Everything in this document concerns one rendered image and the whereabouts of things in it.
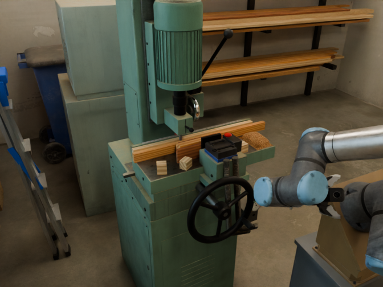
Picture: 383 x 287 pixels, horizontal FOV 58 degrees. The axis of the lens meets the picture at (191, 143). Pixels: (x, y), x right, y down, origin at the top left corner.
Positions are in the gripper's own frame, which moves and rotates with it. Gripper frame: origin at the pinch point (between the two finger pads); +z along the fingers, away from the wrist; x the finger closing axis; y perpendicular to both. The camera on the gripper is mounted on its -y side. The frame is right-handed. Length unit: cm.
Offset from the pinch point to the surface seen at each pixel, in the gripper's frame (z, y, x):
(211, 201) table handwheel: -34.6, 31.1, 4.5
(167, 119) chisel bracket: -46, 51, -28
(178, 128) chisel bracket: -45, 42, -24
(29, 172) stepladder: -89, 123, -4
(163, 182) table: -51, 41, -2
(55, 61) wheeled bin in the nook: -72, 201, -93
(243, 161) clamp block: -24.3, 26.0, -11.5
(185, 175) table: -42, 39, -5
